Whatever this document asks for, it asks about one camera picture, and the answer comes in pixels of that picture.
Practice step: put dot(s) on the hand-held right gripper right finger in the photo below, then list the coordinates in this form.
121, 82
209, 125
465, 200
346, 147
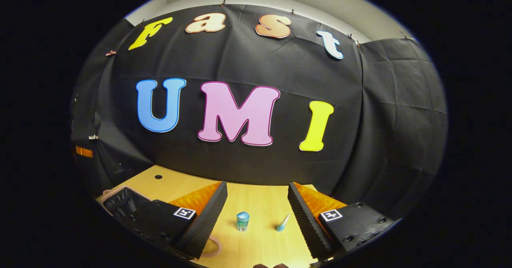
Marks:
304, 220

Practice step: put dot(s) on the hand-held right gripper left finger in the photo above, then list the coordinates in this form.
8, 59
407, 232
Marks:
206, 220

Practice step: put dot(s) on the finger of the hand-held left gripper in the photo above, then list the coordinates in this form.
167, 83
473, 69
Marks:
84, 151

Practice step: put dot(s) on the pale blue squeeze tube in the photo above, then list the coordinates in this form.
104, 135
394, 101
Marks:
282, 224

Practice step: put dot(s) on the clear bottle with blue cap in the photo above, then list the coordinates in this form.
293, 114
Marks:
242, 221

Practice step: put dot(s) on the black backdrop cloth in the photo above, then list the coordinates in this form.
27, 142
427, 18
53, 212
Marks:
248, 60

